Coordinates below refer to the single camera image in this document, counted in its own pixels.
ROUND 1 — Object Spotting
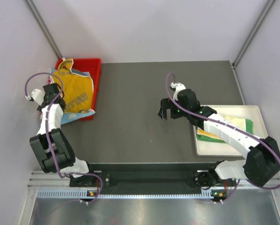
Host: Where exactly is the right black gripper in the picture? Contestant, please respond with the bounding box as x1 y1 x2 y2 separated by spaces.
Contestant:
158 97 190 121

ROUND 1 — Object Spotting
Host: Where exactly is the orange mustard towel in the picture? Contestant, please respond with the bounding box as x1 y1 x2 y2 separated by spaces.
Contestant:
50 59 94 113

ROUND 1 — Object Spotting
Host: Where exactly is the yellow green patterned towel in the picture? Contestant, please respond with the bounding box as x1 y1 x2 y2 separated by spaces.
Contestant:
197 113 248 141

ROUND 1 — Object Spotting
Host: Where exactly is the green microfiber towel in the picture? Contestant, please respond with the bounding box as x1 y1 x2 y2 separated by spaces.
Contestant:
197 118 255 143

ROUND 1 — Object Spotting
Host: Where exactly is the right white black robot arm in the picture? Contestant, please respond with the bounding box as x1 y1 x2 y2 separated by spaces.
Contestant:
158 87 280 188

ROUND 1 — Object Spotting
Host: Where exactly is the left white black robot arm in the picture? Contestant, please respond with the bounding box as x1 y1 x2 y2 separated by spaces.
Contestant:
29 83 96 186

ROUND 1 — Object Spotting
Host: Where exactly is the blue patterned towel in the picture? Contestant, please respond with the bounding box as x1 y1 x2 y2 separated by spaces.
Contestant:
50 69 95 124

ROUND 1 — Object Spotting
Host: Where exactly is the red plastic bin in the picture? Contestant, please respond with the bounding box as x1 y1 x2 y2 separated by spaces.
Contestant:
49 58 101 120

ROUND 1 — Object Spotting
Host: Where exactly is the white square tray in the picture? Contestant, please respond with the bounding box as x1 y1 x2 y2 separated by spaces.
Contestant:
193 105 268 158

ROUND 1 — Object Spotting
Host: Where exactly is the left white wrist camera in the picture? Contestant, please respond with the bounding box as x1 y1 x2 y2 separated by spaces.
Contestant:
25 89 45 105

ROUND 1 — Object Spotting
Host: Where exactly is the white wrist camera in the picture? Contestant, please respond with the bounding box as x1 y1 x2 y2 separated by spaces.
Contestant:
25 89 45 105
170 82 186 101

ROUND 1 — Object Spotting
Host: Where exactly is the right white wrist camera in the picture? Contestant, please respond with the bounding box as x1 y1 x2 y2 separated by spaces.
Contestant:
170 82 186 101

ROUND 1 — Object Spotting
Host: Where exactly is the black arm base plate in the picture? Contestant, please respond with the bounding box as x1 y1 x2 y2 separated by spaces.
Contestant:
69 164 236 191

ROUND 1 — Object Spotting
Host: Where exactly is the left aluminium corner post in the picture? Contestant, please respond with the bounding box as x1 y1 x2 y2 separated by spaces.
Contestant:
23 0 62 59

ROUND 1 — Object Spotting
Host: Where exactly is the aluminium corner post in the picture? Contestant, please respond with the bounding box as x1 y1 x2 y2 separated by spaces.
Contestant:
231 0 276 70
23 0 62 59

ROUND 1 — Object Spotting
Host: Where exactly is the aluminium frame rail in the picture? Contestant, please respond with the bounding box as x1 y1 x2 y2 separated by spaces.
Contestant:
28 171 280 189

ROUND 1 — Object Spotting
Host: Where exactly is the grey slotted cable duct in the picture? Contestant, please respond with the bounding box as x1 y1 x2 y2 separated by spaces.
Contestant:
37 189 225 199

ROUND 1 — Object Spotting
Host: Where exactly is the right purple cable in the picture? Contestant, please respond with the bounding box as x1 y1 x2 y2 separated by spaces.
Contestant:
165 72 280 204

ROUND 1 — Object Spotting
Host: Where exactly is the right aluminium corner post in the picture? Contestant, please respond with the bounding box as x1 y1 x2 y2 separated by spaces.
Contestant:
231 0 276 70

